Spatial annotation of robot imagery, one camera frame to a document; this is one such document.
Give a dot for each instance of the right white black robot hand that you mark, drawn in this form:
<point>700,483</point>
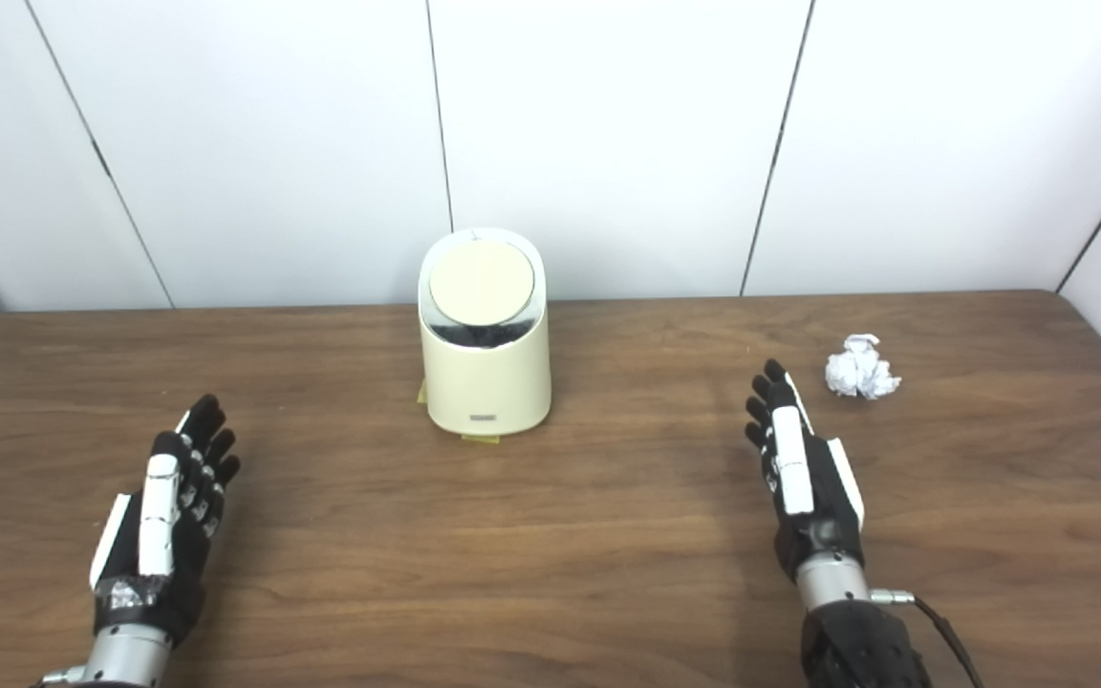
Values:
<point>804,497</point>

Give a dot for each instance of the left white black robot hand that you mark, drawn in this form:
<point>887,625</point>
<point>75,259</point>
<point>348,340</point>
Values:
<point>161,535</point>

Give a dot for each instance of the white paper ball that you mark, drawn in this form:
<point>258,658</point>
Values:
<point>859,371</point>

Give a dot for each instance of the cream round bin lid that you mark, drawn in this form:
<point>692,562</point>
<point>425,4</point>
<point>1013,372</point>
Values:
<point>481,282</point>

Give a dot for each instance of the cream-colored bin body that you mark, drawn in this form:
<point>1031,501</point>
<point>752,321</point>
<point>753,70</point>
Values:
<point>488,382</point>

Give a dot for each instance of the wide yellow tape piece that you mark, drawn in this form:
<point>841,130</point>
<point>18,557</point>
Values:
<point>482,438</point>

